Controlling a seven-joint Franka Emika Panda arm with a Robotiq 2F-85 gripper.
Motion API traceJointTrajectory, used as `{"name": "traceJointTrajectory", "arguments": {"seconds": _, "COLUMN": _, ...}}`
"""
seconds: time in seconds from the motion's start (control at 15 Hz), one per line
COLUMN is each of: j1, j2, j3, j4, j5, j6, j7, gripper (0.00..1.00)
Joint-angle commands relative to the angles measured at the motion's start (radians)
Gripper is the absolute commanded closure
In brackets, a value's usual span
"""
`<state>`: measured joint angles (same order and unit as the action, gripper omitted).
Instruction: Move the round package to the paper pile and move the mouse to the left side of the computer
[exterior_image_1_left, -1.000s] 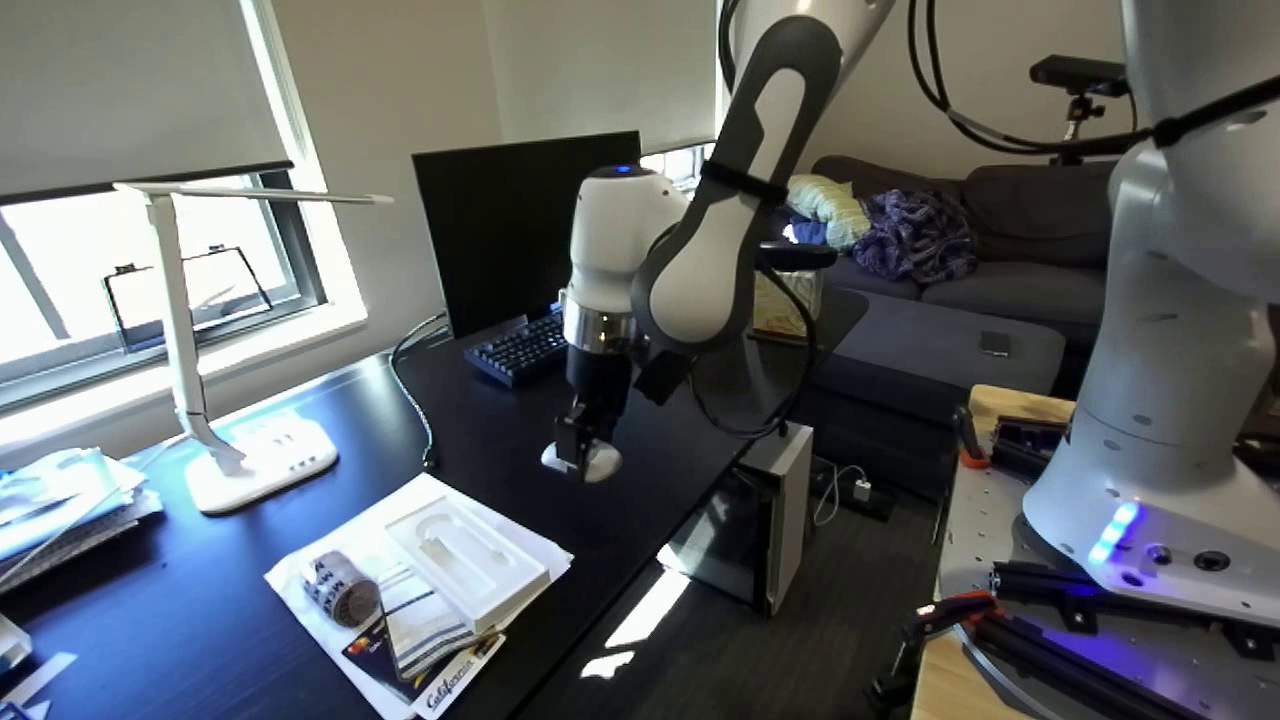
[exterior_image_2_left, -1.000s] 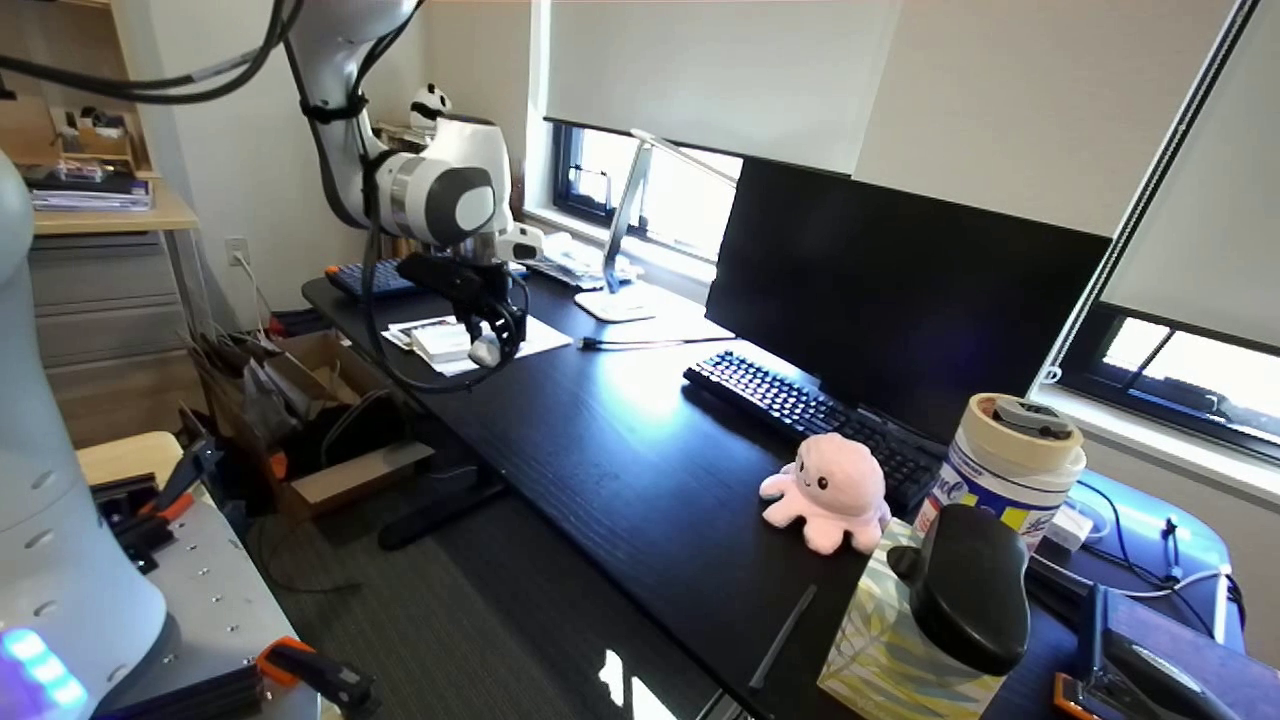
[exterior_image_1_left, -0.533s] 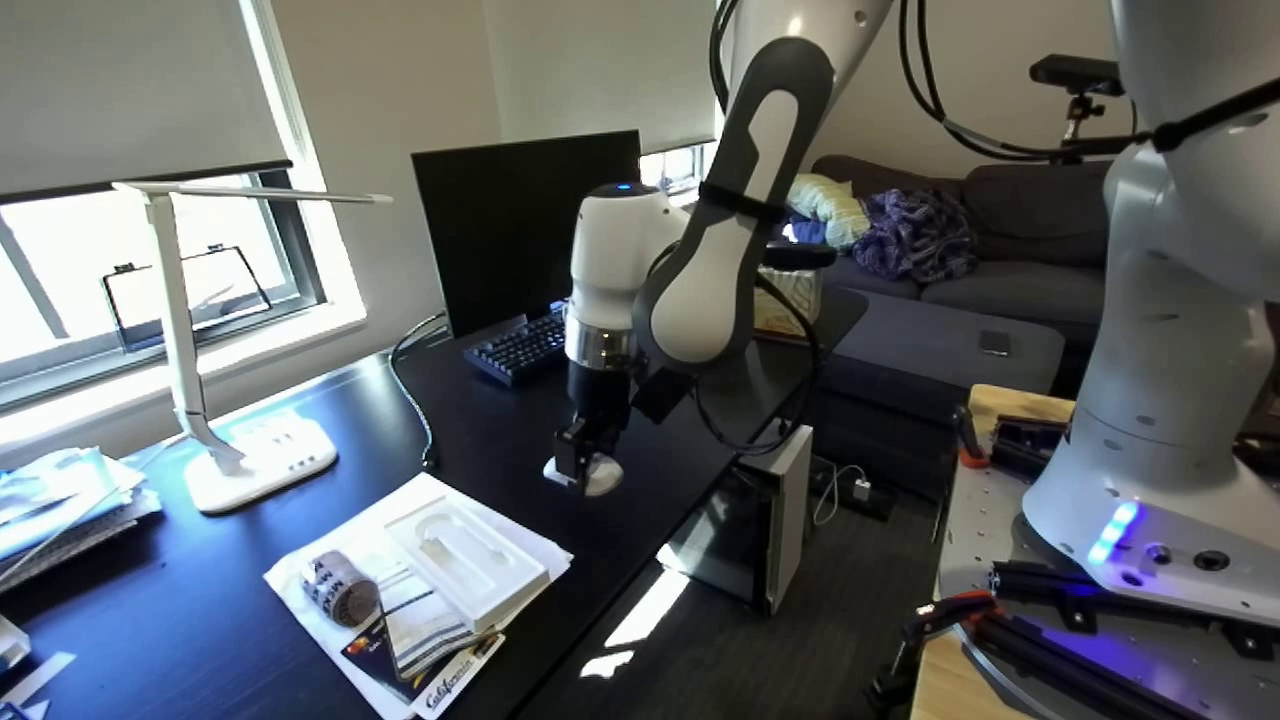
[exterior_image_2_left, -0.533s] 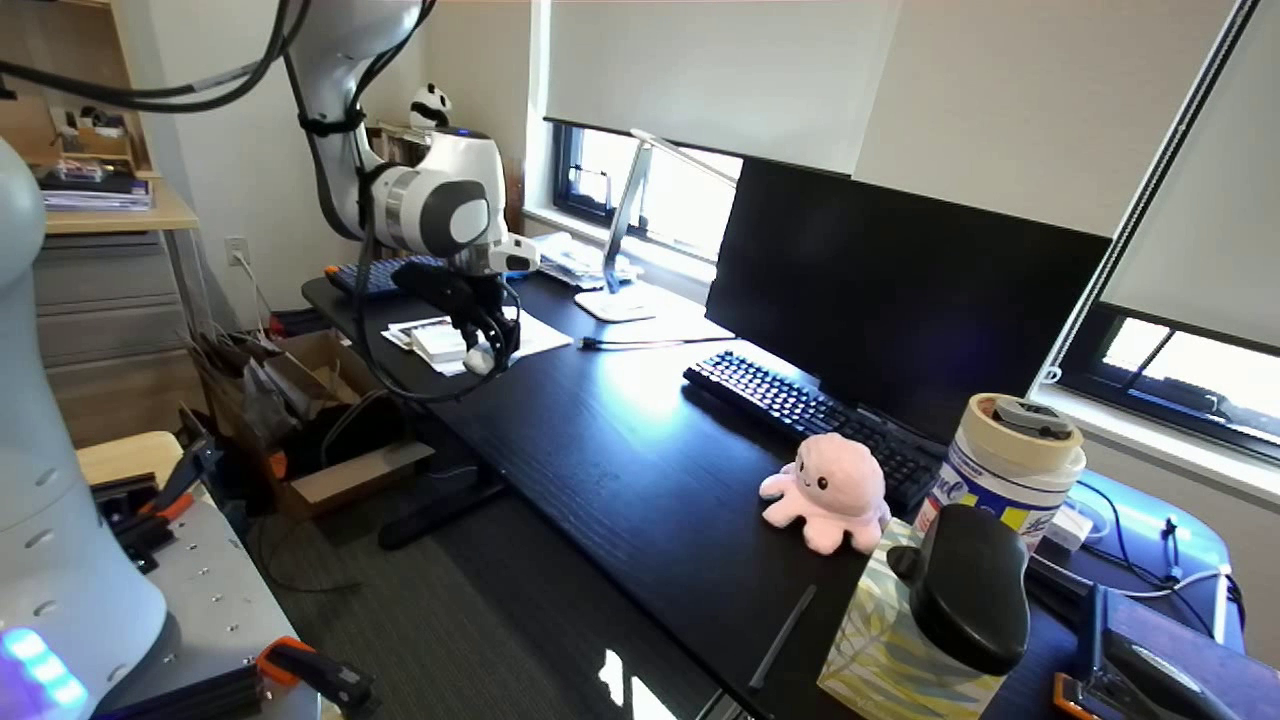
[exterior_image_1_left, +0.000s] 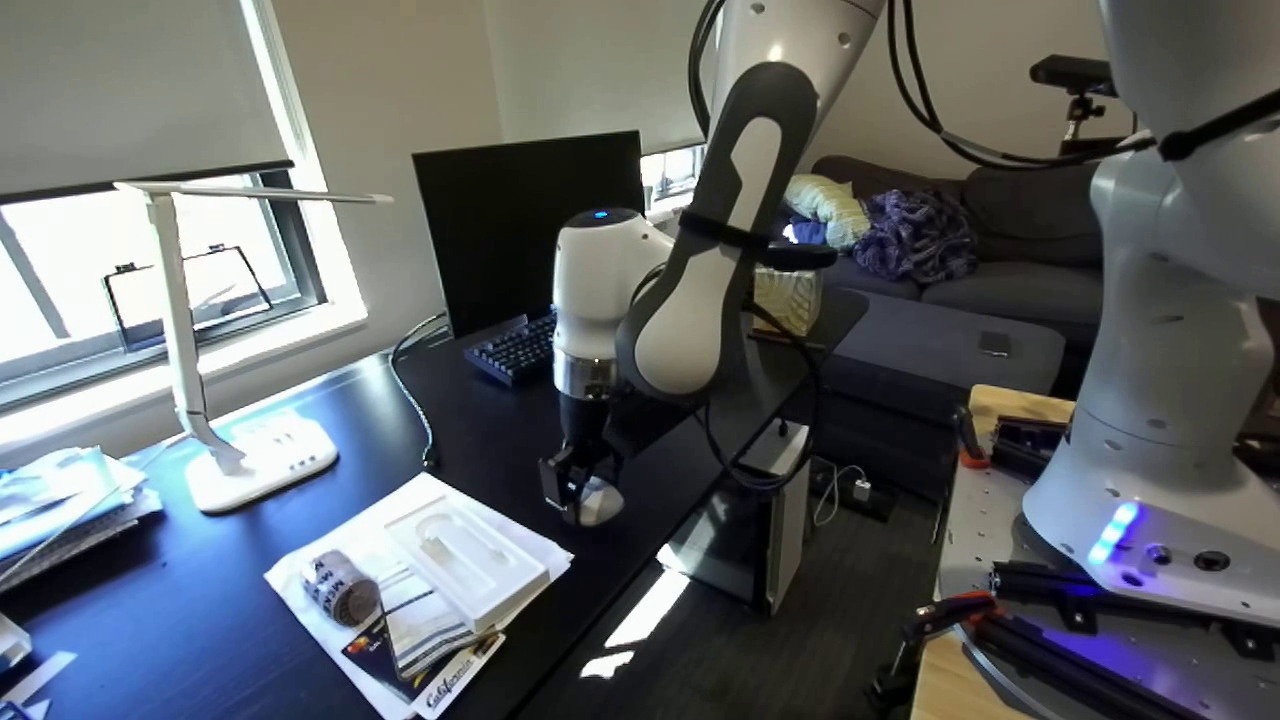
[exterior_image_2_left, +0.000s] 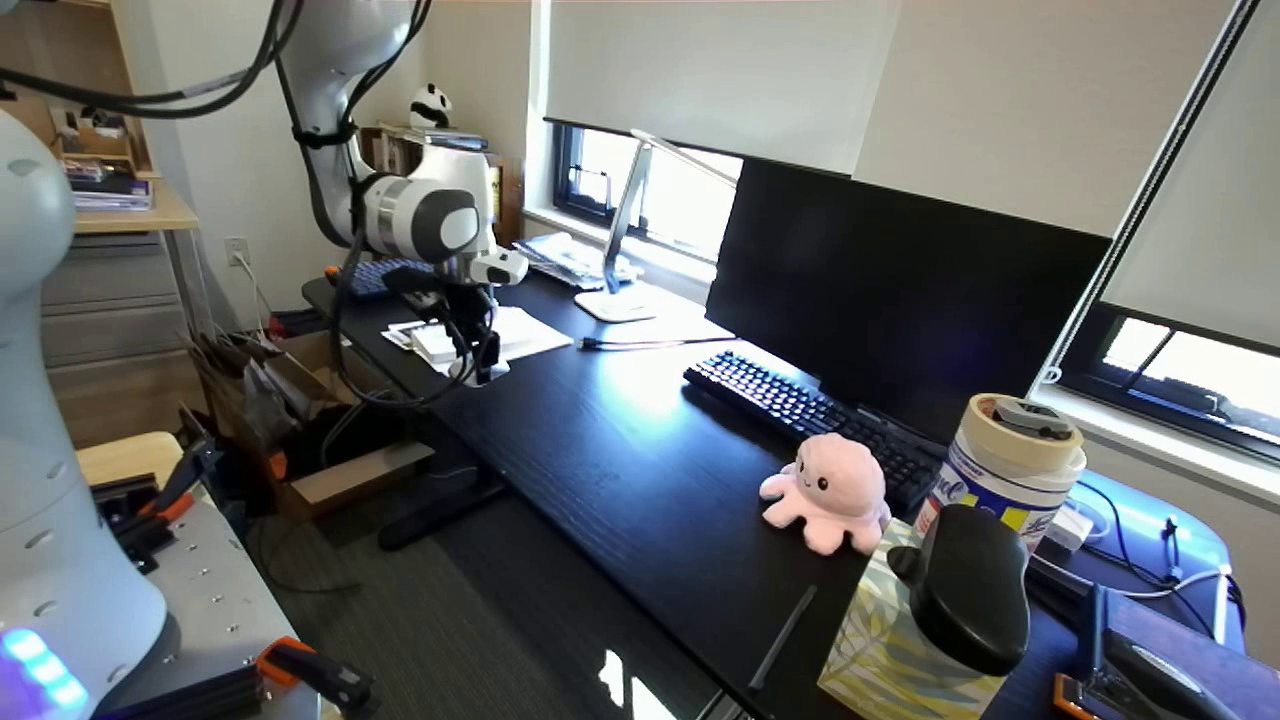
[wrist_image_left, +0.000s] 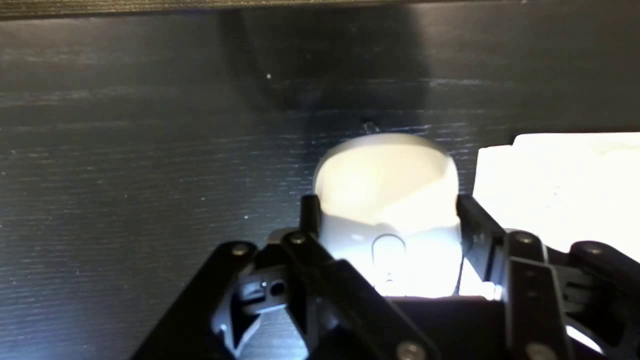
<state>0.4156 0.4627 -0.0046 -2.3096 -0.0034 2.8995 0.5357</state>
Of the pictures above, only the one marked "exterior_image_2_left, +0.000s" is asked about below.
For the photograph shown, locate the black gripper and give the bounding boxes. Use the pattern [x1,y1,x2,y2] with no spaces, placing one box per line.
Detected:
[421,265,509,379]

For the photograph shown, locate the paper pile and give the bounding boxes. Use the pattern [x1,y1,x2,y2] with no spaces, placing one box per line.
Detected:
[380,298,578,379]

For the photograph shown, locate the black computer monitor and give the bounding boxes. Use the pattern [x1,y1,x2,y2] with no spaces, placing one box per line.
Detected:
[706,154,1114,450]

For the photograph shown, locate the stack of magazines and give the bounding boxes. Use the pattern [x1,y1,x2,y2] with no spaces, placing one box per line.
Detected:
[516,226,642,292]

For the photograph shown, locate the white desk lamp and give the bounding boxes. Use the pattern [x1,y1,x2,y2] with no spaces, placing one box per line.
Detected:
[571,129,702,328]

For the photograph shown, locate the panda plush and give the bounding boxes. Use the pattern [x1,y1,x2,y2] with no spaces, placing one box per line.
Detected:
[404,81,460,137]

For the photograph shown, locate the black keyboard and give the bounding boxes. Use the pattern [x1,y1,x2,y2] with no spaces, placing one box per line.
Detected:
[679,347,944,517]

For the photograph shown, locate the black orange tools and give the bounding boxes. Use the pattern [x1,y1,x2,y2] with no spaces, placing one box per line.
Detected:
[97,440,225,545]

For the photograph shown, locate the robot mounting table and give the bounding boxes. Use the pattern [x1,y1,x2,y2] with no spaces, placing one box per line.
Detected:
[75,433,354,720]

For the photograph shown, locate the orange black clamp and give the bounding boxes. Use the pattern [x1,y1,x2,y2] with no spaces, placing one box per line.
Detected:
[256,635,386,717]

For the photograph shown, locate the pink octopus plush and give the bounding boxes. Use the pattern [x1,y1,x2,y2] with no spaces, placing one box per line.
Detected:
[756,433,892,559]

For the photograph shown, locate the wooden bookshelf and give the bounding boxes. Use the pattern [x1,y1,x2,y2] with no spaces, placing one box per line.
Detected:
[0,0,203,245]

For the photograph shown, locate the wide roller blind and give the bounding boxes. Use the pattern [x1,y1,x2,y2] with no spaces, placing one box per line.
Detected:
[544,0,1245,245]

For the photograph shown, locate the yellow patterned tissue box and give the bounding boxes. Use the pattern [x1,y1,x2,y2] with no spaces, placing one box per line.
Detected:
[817,517,1033,720]

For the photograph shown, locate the wipes canister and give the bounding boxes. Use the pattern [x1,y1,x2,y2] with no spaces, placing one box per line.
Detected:
[926,392,1093,550]

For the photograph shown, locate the black rounded gadget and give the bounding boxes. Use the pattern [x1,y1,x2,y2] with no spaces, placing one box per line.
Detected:
[887,500,1035,677]

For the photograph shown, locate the narrow roller blind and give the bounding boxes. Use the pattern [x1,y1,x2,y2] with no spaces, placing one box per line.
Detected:
[1096,0,1280,357]

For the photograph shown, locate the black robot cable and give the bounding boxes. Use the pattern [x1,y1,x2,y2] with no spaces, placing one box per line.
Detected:
[0,0,437,129]

